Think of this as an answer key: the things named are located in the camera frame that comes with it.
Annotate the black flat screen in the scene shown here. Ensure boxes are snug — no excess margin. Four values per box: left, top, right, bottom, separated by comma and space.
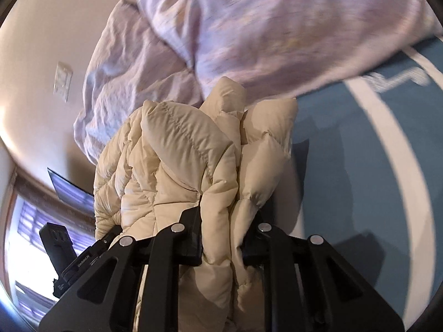
47, 168, 95, 215

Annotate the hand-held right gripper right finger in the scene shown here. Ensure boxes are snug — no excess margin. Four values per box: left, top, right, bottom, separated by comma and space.
240, 214, 405, 332

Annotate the blue bedsheet with white stripes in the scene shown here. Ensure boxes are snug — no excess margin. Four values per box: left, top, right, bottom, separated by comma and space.
291, 36, 442, 322

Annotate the lilac duvet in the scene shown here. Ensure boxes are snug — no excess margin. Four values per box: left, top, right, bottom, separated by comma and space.
73, 0, 443, 167

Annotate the beige quilted blanket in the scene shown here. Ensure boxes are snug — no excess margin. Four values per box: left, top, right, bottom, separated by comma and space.
93, 76, 299, 332

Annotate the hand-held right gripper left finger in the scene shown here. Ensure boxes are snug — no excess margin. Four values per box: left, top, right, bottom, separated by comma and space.
38, 207, 203, 332

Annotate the window with wooden frame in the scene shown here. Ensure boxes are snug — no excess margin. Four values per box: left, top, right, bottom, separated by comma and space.
3, 173, 101, 319

